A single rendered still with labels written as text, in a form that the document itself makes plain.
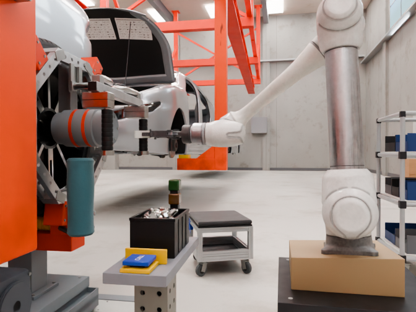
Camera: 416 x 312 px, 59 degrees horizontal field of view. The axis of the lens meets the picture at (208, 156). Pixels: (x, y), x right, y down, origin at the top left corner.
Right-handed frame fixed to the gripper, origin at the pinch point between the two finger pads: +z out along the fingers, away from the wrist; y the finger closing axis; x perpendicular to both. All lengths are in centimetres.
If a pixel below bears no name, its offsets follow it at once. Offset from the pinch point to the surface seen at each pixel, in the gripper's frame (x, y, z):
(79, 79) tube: 20.3, -15.0, 20.3
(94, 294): -68, 1, 23
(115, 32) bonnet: 139, 282, 136
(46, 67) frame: 20.5, -34.8, 20.9
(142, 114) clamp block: 8.1, -2.5, -0.1
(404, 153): -8, 85, -129
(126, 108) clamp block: 10.5, -2.5, 6.5
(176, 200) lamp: -24.4, -17.0, -18.2
